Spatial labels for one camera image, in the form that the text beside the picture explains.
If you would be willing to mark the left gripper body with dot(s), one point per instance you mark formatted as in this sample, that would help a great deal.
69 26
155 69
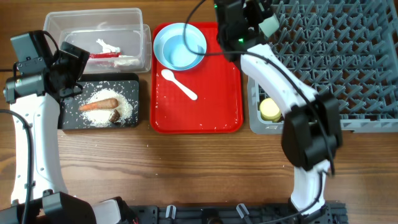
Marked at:
69 68

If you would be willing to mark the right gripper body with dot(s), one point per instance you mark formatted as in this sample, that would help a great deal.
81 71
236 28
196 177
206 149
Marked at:
253 17

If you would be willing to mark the red snack wrapper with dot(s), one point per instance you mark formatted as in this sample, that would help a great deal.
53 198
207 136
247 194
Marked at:
105 55

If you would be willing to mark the cooked white rice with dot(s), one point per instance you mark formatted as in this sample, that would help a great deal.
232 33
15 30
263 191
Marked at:
102 113

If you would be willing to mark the orange carrot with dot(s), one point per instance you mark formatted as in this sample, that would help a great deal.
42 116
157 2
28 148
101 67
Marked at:
107 104

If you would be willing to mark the brown food scrap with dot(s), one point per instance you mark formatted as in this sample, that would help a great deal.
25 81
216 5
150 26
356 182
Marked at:
114 118

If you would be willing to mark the small light blue bowl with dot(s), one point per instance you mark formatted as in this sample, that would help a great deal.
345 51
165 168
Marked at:
176 56

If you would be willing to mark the yellow cup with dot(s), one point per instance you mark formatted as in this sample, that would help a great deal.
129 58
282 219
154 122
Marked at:
269 110

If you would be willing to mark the green bowl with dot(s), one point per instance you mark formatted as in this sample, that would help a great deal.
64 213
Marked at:
269 26

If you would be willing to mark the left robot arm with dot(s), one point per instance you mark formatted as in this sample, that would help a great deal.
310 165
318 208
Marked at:
42 76

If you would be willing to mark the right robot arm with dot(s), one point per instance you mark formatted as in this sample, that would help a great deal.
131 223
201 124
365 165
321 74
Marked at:
312 131

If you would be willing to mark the black waste tray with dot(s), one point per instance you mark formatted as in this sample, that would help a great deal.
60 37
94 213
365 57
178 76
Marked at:
133 77

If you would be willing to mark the grey dishwasher rack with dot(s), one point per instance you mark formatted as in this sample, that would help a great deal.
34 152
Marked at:
348 49

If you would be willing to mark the clear plastic bin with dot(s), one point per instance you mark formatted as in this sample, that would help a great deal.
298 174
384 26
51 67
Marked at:
122 28

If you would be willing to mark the large light blue plate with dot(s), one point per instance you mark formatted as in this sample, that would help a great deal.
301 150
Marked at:
193 38

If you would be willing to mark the red serving tray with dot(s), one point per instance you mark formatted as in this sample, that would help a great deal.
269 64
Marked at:
218 108

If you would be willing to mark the white plastic spoon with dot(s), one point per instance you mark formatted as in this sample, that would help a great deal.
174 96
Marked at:
169 76

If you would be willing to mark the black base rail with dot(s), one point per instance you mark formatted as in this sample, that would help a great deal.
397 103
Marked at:
330 213

